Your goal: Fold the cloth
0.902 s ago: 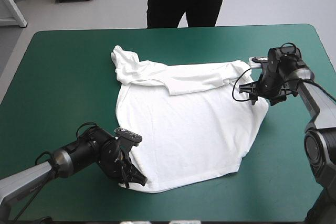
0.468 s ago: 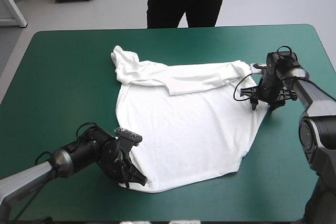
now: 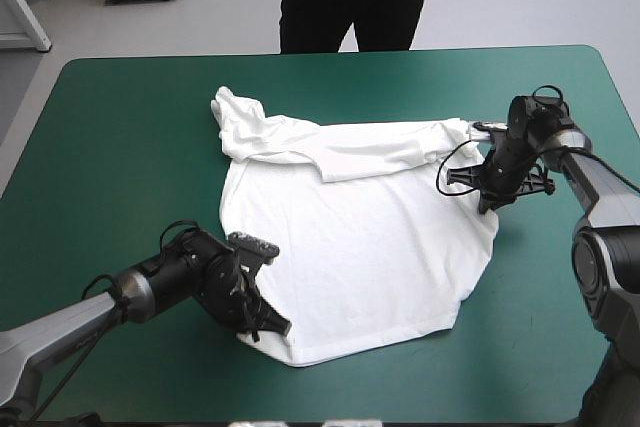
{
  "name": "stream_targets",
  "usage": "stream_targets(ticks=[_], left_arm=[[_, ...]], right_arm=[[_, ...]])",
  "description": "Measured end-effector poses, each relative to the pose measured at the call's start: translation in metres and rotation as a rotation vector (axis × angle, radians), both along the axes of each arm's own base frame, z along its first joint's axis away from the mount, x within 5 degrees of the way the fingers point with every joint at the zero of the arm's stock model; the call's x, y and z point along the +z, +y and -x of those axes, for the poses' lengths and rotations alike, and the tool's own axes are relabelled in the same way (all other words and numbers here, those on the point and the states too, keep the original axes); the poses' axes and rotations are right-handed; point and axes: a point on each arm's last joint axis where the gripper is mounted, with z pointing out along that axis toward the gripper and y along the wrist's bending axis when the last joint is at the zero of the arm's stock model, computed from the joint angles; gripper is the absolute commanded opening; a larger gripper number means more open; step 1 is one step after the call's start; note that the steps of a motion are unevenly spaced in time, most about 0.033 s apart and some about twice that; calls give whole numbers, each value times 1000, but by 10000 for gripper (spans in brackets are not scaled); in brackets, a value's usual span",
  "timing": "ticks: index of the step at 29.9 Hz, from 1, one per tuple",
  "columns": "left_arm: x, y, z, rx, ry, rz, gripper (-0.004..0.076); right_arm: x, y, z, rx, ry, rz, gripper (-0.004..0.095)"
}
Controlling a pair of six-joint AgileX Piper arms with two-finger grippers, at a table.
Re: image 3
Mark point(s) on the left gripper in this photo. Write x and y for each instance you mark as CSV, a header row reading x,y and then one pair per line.
x,y
225,287

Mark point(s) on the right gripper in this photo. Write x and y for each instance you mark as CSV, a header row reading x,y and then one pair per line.
x,y
505,162

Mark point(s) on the white T-shirt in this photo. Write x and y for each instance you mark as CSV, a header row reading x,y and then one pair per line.
x,y
360,247

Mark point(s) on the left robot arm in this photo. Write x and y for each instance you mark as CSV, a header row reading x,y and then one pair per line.
x,y
65,327

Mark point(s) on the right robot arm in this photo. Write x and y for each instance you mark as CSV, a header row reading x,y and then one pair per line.
x,y
595,207

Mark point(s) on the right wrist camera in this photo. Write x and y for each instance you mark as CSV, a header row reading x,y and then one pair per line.
x,y
487,128

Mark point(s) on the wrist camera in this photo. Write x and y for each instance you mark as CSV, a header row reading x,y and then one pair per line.
x,y
255,246
487,128

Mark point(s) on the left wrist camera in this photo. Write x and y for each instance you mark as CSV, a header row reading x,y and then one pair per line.
x,y
255,246

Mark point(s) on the white table frame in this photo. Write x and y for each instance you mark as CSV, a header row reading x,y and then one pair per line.
x,y
25,12

